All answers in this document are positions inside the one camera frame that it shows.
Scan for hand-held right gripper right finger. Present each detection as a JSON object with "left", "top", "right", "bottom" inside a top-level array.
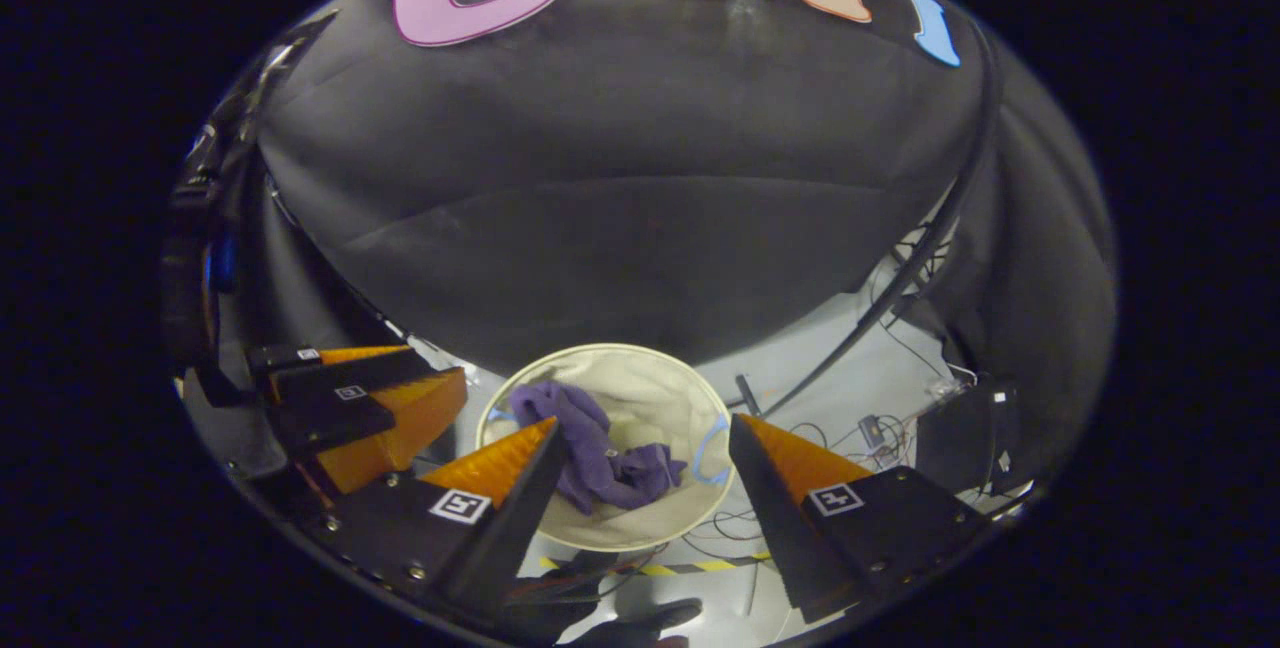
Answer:
[{"left": 727, "top": 413, "right": 1001, "bottom": 625}]

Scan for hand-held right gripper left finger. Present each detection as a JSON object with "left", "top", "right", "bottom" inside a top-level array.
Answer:
[{"left": 305, "top": 416, "right": 570, "bottom": 620}]

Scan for purple jacket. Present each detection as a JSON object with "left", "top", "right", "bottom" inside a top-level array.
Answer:
[{"left": 507, "top": 379, "right": 690, "bottom": 517}]

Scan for cream laundry hamper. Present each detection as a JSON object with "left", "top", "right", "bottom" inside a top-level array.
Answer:
[{"left": 474, "top": 342, "right": 738, "bottom": 555}]

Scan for black clothes rack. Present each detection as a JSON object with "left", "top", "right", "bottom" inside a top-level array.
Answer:
[{"left": 734, "top": 22, "right": 1007, "bottom": 420}]

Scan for yellow and black floor tape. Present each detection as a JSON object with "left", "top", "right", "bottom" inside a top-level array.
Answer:
[{"left": 539, "top": 549, "right": 777, "bottom": 578}]

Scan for black box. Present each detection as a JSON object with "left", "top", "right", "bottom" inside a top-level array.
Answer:
[{"left": 914, "top": 377, "right": 1024, "bottom": 495}]

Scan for black backdrop cloth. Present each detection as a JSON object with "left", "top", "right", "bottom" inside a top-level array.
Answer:
[{"left": 248, "top": 0, "right": 1118, "bottom": 491}]

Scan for thin floor cables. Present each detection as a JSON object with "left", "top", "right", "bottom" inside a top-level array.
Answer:
[{"left": 688, "top": 368, "right": 976, "bottom": 571}]

